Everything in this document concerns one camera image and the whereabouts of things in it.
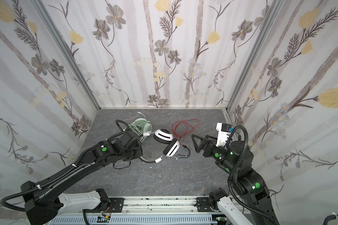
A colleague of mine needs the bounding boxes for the black corrugated cable conduit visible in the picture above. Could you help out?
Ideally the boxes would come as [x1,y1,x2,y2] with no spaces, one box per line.
[322,214,338,225]

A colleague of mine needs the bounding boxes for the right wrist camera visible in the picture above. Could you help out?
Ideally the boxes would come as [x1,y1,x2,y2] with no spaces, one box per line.
[216,123,233,147]

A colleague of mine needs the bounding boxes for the white black headphones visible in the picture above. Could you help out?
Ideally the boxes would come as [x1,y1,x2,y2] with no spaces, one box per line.
[139,129,191,164]

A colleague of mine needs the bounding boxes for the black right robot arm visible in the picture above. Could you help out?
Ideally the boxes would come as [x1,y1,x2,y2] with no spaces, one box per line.
[191,124,279,225]

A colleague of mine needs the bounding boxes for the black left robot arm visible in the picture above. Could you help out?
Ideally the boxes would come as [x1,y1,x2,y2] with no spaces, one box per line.
[0,120,142,225]

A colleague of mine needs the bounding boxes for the white slotted cable duct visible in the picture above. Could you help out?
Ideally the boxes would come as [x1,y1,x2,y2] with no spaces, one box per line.
[49,215,218,225]

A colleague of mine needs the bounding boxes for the mint green headphones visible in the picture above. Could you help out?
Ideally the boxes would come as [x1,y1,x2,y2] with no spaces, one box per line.
[129,118,153,142]

